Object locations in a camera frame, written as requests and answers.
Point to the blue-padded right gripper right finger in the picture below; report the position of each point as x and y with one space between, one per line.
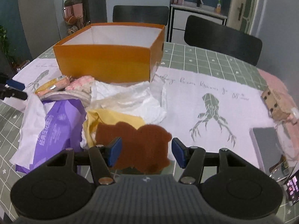
190 159

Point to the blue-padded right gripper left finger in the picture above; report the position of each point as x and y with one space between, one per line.
102 159

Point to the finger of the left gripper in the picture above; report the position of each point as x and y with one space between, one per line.
11 92
5 80

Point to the yellow cloth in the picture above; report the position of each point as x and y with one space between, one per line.
106 116

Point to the brown sponge piece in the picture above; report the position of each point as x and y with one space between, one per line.
145 149

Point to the green potted plant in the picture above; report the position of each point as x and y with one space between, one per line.
5 45

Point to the white printed table mat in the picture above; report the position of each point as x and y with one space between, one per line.
201 111

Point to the peach packaged item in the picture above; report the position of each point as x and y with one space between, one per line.
56 84

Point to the purple tissue pack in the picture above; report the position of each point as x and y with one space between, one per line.
47 128

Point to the pink white knitted cloth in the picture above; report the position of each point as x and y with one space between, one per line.
79 89

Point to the white crumpled plastic bag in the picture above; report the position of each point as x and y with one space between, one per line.
146 100

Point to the grey notebook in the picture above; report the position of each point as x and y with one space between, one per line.
267 148

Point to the pink bags pile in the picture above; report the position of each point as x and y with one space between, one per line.
73 14

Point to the green grid tablecloth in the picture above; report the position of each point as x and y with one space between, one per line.
176 56

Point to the orange cardboard box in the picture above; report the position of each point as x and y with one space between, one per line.
117 52

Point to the cardboard dice box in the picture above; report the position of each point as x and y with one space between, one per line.
278 105

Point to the smartphone with lit screen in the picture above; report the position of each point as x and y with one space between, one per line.
291 189

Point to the pink cloth right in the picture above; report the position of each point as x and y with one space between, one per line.
290 125

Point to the black tall cabinet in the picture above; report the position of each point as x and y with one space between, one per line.
95 11

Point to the black chair right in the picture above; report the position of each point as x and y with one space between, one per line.
229 41

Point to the white vanity cabinet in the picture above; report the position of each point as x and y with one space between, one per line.
185 21

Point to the green soap bottle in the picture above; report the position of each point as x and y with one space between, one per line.
218 7

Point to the black faucet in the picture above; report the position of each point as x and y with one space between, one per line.
200 3

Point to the green door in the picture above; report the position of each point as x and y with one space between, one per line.
241 15

